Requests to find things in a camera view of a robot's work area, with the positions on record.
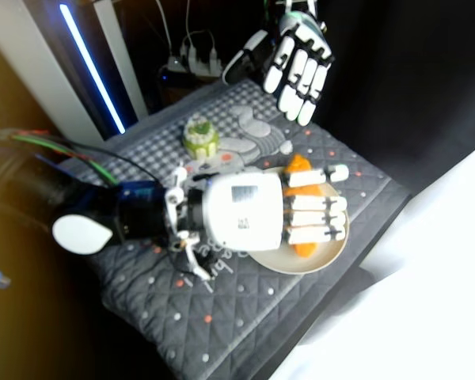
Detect green and white toy cake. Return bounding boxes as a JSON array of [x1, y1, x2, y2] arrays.
[[182, 114, 219, 161]]

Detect orange toy bread loaf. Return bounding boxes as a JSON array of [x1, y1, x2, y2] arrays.
[[283, 153, 326, 258]]

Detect cream round plate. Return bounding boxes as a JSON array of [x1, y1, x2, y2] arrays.
[[247, 165, 350, 276]]

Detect grey quilt with printed bear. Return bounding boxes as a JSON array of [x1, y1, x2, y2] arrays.
[[59, 77, 411, 380]]

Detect white power strip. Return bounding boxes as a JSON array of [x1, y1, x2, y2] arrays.
[[165, 51, 225, 78]]

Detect blue-white LED light strip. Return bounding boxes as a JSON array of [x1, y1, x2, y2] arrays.
[[58, 2, 127, 135]]

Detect black cable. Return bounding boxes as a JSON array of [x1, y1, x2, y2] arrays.
[[43, 138, 162, 185]]

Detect looped white cable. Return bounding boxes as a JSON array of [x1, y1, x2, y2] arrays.
[[180, 30, 219, 67]]

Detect white frame post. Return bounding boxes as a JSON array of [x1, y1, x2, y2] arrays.
[[93, 0, 150, 120]]

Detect thin white cable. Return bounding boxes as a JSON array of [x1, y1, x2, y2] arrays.
[[154, 0, 175, 60]]

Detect green cable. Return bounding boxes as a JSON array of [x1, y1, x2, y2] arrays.
[[11, 133, 120, 187]]

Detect wide white frame panel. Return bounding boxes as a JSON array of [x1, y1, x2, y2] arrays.
[[0, 0, 104, 140]]

